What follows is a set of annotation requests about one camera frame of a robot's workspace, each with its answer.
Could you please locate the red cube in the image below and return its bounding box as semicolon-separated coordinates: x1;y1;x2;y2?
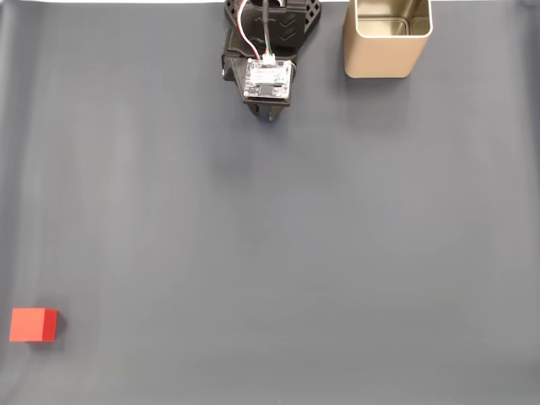
8;307;59;343

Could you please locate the gold metal square container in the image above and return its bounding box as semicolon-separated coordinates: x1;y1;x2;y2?
343;0;435;79

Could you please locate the dark blue-grey table mat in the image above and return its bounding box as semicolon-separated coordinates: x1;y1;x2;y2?
0;3;540;405

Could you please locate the camera board on black bracket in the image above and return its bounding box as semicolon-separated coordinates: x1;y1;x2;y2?
243;57;294;103

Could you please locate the white red servo cable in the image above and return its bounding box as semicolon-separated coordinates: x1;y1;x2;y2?
236;0;271;62

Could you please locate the black camera cable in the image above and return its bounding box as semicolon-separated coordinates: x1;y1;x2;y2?
259;0;273;58

